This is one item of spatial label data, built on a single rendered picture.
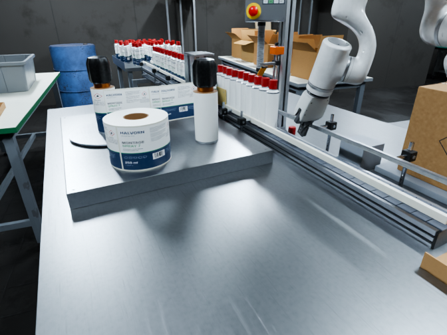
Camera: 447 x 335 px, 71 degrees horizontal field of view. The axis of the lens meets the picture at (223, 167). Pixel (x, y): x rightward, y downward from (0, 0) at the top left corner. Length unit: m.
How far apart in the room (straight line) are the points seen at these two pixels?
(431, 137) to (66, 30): 5.35
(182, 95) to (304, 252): 0.83
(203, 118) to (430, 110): 0.70
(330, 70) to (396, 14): 5.95
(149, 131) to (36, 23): 4.98
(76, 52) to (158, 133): 4.20
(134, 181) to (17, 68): 2.02
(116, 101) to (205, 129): 0.36
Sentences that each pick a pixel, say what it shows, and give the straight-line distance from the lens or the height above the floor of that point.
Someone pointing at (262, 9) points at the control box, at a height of 1.33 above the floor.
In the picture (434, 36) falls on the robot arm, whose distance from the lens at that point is 1.38.
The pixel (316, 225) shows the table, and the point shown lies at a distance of 0.83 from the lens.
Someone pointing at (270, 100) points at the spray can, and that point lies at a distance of 1.26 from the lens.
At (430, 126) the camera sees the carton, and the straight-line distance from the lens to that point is 1.08.
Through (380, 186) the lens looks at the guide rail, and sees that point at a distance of 0.91.
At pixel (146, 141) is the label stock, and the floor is 0.97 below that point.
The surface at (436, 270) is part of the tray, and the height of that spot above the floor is 0.85.
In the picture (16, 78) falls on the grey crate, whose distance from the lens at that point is 2.86.
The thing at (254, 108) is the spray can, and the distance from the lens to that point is 1.35.
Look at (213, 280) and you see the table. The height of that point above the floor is 0.83.
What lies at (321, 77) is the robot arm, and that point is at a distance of 1.01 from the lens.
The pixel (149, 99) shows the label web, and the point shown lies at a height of 1.02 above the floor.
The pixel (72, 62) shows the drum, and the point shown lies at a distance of 5.12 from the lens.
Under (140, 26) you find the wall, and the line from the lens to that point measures 5.79.
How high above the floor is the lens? 1.31
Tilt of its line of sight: 26 degrees down
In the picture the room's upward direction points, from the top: straight up
